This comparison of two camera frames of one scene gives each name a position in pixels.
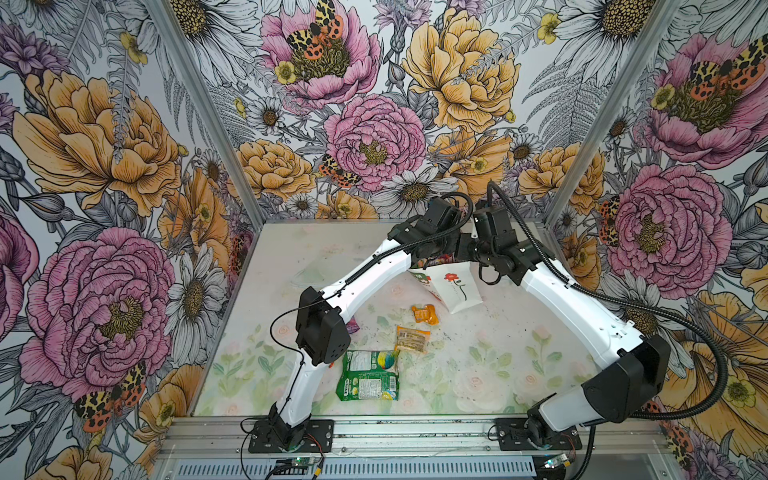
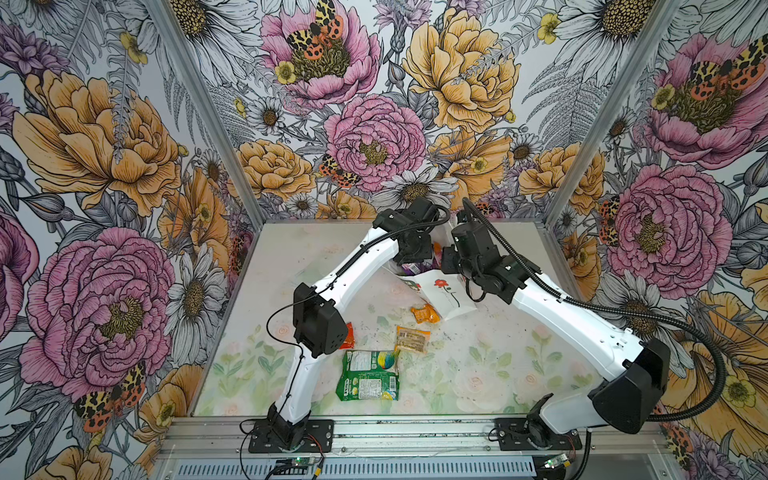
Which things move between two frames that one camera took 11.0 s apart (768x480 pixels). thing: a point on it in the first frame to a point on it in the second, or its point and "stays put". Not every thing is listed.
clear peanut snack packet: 410,339 stays put
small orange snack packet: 425,314 stays put
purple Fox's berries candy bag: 352,326 to 416,267
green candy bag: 369,375 stays put
